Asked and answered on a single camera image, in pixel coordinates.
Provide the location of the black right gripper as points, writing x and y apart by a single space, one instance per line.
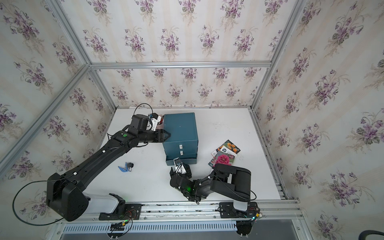
187 173

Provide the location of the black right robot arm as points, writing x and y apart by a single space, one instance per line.
229 181

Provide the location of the white vented strip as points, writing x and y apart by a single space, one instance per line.
152 227

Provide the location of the blue stapler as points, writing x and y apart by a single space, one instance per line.
126 168

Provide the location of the teal bottom drawer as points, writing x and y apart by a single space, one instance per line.
187 161

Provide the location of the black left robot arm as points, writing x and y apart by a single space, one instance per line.
65 193

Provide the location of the pink flower seed bag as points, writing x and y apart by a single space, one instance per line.
224 151

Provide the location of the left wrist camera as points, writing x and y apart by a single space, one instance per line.
153 121

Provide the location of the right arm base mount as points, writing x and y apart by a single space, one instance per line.
236 209

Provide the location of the aluminium front rail frame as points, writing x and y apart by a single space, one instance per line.
282 210

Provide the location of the magenta flower seed bag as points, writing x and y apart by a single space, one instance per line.
223 159

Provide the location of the teal three-drawer cabinet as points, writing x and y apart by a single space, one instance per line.
183 130

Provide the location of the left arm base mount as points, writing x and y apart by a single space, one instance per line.
123 210

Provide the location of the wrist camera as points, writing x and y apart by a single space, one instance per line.
179 166
153 121

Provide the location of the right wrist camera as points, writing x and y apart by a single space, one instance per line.
179 166

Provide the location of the orange marigold seed bag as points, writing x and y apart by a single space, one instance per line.
230 146

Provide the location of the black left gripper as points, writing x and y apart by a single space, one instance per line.
160 135

